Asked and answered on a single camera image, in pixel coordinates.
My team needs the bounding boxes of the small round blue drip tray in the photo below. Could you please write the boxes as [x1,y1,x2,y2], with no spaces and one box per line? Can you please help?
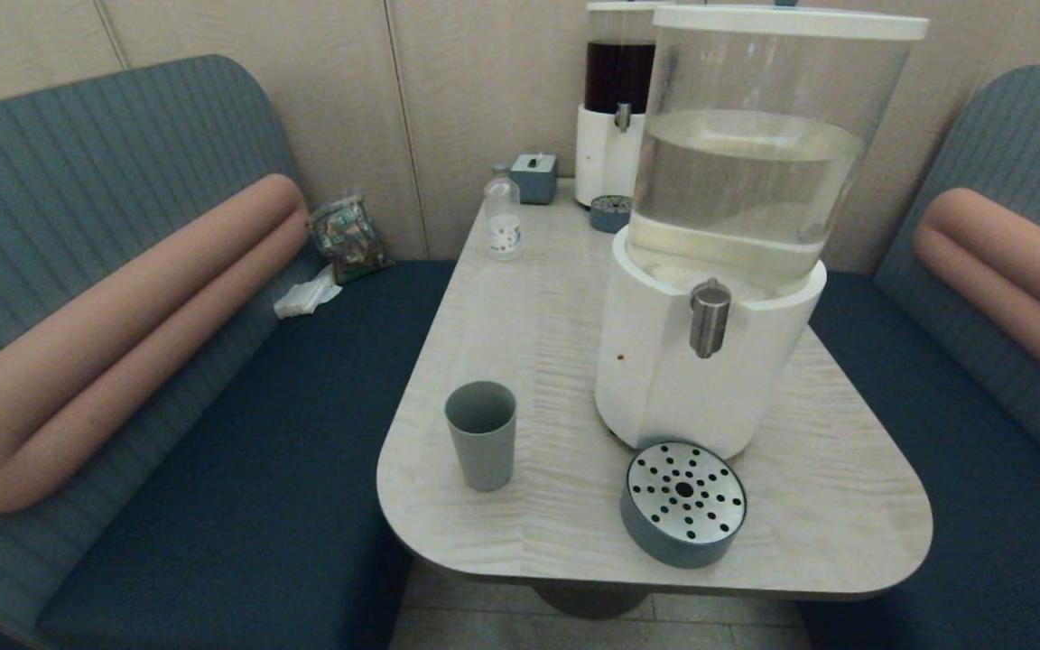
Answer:
[590,194,635,235]

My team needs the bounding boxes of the pink bolster cushion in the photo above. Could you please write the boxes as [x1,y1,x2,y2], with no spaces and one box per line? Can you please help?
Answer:
[0,173,311,515]
[914,188,1040,412]

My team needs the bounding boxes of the blue-grey tissue box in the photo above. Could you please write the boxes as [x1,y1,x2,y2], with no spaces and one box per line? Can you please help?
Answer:
[510,153,559,205]

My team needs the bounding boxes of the teal upholstered bench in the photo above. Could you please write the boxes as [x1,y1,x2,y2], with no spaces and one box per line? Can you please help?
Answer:
[795,65,1040,650]
[0,54,458,650]

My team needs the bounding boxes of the clear water dispenser white base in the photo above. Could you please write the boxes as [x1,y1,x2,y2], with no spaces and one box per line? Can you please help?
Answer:
[594,5,930,461]

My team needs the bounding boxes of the round blue perforated drip tray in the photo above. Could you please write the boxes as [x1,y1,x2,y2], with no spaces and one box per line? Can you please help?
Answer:
[620,440,748,570]

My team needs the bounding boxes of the dark drink dispenser white base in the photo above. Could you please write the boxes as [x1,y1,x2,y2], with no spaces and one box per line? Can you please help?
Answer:
[574,1,661,209]

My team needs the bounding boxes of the green snack bag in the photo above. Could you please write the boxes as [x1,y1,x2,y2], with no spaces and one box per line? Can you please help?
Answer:
[307,192,392,285]

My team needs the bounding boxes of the grey-blue plastic cup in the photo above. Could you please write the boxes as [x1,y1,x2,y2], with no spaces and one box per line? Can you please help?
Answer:
[445,380,518,493]

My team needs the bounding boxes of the crumpled white tissue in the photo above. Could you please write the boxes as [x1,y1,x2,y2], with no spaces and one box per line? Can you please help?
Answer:
[273,265,343,320]

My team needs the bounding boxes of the small clear bottle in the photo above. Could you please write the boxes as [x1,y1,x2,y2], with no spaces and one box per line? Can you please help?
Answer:
[484,163,523,262]

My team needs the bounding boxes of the steel water dispenser tap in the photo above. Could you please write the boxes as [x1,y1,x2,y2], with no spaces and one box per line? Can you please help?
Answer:
[689,278,733,359]

